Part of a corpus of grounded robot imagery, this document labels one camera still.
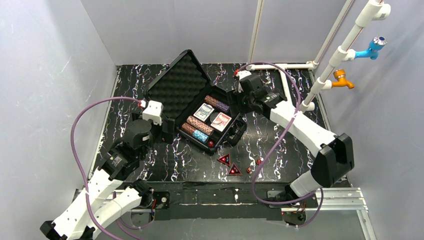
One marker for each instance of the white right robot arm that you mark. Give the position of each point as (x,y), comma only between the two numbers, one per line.
(333,154)

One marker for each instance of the orange blue chip stack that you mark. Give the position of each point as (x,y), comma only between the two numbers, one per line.
(199,125)

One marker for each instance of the upper all-in triangle button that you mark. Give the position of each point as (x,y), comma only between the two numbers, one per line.
(225,159)

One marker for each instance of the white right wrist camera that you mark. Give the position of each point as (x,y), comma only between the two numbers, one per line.
(239,75)

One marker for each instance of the orange tap valve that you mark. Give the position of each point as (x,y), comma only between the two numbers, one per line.
(341,80)

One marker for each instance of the light blue chip stack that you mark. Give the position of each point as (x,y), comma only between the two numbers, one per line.
(200,136)

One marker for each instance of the blue playing card deck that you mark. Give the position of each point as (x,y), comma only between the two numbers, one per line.
(203,112)

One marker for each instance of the red black chip stack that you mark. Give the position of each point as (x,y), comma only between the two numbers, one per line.
(189,129)

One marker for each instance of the all-in triangle button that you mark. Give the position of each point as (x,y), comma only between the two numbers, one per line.
(225,159)
(234,170)

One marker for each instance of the clear round dealer button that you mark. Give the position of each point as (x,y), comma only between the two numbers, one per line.
(216,118)

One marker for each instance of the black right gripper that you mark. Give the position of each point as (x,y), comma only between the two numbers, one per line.
(236,108)

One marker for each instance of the purple poker chip stack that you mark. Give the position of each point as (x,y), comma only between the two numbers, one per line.
(223,107)

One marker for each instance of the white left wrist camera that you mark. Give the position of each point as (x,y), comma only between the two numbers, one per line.
(153,111)

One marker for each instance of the red playing card deck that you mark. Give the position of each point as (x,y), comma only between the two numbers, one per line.
(222,127)

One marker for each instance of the blue tap valve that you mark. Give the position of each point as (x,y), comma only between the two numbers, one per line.
(372,52)

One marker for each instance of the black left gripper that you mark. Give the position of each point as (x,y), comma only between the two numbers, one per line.
(168,125)

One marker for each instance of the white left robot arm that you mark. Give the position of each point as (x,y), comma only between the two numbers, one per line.
(88,215)

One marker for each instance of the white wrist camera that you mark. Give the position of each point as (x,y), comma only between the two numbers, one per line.
(153,111)
(239,75)

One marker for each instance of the lower all-in triangle button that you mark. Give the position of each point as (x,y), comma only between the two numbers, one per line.
(234,170)

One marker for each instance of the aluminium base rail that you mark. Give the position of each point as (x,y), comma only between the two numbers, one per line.
(232,201)

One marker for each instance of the black foam-lined poker case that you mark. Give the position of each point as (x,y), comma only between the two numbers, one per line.
(182,88)

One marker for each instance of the brown black chip stack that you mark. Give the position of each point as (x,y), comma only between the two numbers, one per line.
(211,101)

